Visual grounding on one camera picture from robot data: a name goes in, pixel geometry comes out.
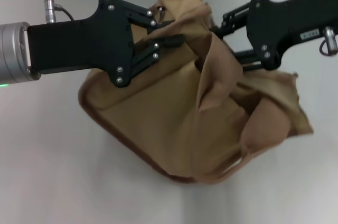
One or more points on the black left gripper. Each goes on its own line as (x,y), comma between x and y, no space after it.
(79,44)

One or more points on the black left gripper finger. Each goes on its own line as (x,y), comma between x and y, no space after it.
(171,41)

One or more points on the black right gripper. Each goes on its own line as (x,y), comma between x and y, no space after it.
(285,23)

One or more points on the khaki canvas food bag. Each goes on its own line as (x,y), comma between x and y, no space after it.
(171,118)

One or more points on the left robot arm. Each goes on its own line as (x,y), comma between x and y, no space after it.
(13,49)

